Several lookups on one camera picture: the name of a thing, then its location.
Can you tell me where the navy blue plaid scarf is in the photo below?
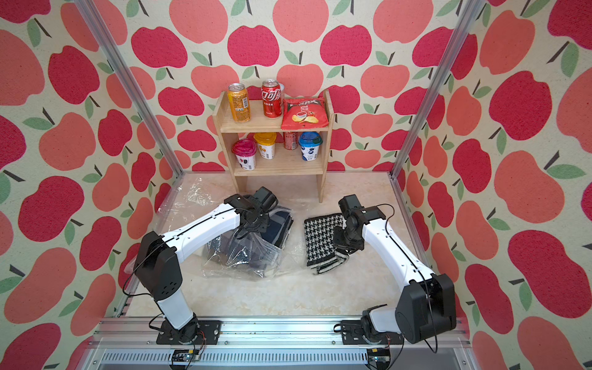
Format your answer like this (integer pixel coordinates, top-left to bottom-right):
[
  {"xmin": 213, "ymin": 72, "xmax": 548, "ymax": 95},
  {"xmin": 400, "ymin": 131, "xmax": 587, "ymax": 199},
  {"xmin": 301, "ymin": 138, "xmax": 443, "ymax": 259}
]
[{"xmin": 207, "ymin": 205, "xmax": 295, "ymax": 278}]

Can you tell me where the black white houndstooth scarf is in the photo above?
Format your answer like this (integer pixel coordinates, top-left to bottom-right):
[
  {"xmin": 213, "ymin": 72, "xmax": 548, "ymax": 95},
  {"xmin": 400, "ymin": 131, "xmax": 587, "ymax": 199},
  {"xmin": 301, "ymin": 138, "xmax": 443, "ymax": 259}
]
[{"xmin": 304, "ymin": 214, "xmax": 349, "ymax": 275}]

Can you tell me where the clear plastic vacuum bag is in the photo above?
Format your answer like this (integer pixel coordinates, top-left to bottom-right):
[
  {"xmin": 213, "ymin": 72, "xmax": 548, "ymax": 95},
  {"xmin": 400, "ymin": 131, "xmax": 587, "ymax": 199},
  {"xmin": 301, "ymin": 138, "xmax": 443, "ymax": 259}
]
[{"xmin": 154, "ymin": 175, "xmax": 305, "ymax": 281}]

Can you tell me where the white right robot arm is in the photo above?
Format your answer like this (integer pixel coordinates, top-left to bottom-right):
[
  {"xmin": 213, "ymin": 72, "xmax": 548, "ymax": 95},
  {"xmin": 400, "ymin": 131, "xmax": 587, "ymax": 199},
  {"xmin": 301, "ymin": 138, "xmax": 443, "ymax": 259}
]
[{"xmin": 332, "ymin": 194, "xmax": 457, "ymax": 344}]

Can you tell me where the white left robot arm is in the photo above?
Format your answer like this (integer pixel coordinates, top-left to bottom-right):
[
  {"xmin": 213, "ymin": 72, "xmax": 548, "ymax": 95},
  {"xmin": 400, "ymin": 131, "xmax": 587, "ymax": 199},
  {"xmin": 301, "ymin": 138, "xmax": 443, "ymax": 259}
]
[{"xmin": 133, "ymin": 187, "xmax": 278, "ymax": 341}]

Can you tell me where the red chips bag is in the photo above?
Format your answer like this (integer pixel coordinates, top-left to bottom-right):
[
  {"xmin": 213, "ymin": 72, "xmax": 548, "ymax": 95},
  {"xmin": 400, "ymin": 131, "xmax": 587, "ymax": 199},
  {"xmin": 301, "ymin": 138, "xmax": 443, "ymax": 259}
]
[{"xmin": 282, "ymin": 98, "xmax": 329, "ymax": 132}]

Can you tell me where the pink lid cup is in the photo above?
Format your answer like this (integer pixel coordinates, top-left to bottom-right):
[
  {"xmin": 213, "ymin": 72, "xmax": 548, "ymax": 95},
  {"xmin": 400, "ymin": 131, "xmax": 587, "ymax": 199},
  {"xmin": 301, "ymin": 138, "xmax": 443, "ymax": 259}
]
[{"xmin": 231, "ymin": 139, "xmax": 257, "ymax": 171}]

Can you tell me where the yellow lid cup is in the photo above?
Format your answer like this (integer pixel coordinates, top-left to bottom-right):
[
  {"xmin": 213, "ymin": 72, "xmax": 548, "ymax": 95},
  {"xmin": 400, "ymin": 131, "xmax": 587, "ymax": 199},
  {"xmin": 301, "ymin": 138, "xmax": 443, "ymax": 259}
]
[{"xmin": 254, "ymin": 133, "xmax": 277, "ymax": 160}]

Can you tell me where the small red can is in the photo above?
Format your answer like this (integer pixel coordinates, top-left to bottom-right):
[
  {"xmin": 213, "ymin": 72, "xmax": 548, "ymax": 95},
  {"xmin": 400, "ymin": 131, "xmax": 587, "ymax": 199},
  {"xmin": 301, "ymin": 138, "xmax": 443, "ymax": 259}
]
[{"xmin": 283, "ymin": 132, "xmax": 298, "ymax": 150}]

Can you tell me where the blue lid cup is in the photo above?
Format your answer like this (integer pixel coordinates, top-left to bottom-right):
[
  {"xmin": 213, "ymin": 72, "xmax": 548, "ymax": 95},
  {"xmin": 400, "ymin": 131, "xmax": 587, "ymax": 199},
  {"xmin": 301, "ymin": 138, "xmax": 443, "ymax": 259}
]
[{"xmin": 298, "ymin": 132, "xmax": 323, "ymax": 161}]

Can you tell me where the wooden two-tier shelf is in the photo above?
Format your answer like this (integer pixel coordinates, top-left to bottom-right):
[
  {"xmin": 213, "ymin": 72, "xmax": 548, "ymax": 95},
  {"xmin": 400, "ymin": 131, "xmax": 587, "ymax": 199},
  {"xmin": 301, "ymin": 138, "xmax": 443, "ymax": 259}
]
[{"xmin": 213, "ymin": 90, "xmax": 335, "ymax": 201}]

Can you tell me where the orange drink can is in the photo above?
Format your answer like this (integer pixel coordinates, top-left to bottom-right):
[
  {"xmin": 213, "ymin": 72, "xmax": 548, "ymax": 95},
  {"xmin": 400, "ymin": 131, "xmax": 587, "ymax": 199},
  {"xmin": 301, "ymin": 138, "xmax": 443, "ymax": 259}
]
[{"xmin": 228, "ymin": 83, "xmax": 251, "ymax": 123}]

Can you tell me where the red cola can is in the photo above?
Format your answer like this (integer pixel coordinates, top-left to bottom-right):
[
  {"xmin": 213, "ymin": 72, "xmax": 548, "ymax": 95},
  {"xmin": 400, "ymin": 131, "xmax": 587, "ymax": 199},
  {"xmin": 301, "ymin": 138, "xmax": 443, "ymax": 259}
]
[{"xmin": 261, "ymin": 80, "xmax": 282, "ymax": 118}]

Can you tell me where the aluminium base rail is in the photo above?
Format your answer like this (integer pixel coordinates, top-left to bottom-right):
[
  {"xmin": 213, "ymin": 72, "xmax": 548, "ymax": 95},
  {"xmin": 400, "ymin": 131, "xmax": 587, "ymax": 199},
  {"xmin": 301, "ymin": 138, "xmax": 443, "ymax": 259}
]
[{"xmin": 75, "ymin": 316, "xmax": 479, "ymax": 369}]

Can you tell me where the aluminium frame post right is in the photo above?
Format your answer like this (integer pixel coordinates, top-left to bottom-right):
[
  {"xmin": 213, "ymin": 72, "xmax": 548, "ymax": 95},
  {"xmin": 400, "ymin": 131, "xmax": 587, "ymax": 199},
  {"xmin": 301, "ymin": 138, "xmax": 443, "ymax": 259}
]
[{"xmin": 388, "ymin": 0, "xmax": 487, "ymax": 184}]

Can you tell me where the aluminium frame post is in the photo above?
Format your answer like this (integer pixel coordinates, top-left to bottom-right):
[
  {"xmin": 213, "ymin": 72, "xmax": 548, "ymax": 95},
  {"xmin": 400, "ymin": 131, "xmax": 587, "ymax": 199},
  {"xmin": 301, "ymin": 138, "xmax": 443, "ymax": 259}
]
[
  {"xmin": 74, "ymin": 0, "xmax": 184, "ymax": 178},
  {"xmin": 388, "ymin": 0, "xmax": 487, "ymax": 184}
]

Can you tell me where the aluminium frame post left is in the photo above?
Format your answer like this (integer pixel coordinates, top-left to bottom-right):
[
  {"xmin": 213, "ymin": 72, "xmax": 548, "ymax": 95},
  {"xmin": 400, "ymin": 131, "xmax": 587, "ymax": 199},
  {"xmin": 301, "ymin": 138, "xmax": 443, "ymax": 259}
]
[{"xmin": 74, "ymin": 0, "xmax": 184, "ymax": 178}]

